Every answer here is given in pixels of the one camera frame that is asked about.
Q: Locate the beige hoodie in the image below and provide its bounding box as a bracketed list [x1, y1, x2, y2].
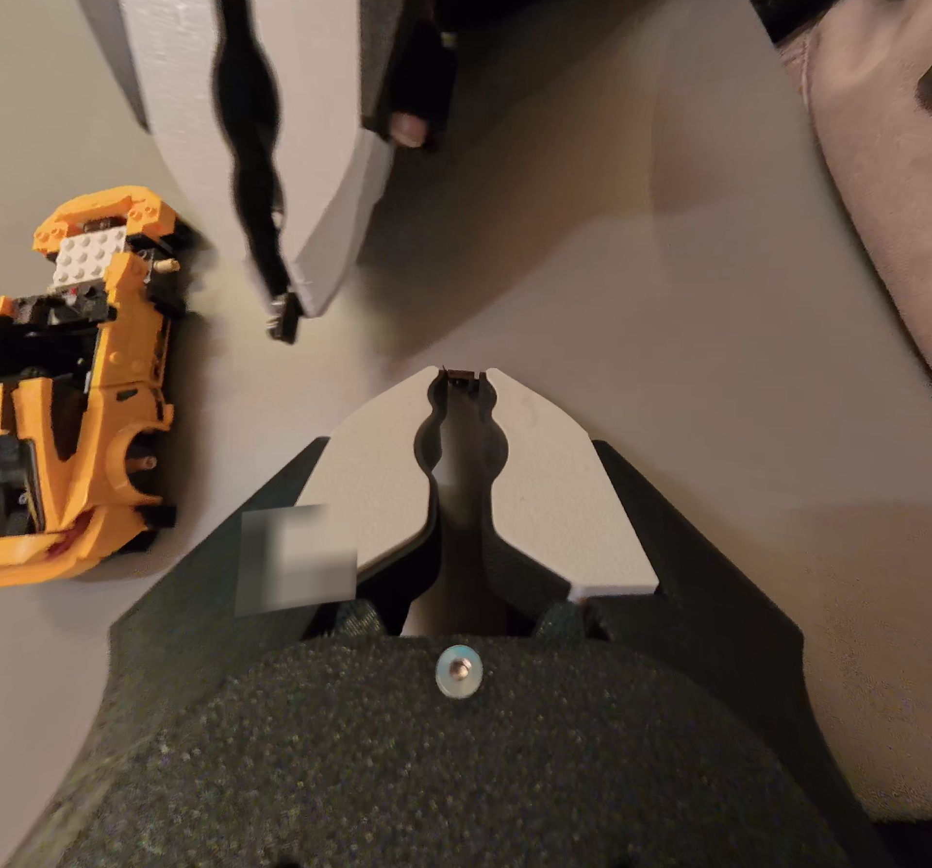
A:
[775, 0, 932, 381]

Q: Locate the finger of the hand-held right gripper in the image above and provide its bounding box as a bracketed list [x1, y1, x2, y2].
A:
[60, 0, 276, 302]
[250, 0, 396, 320]

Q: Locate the person's right hand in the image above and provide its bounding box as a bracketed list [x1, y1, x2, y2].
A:
[388, 109, 432, 150]

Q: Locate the orange lego car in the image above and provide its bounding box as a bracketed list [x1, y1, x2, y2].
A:
[0, 185, 192, 585]

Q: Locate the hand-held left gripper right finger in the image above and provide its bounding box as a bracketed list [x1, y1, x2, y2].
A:
[477, 367, 660, 603]

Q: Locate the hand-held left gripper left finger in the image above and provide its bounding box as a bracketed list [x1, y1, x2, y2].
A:
[297, 366, 445, 579]

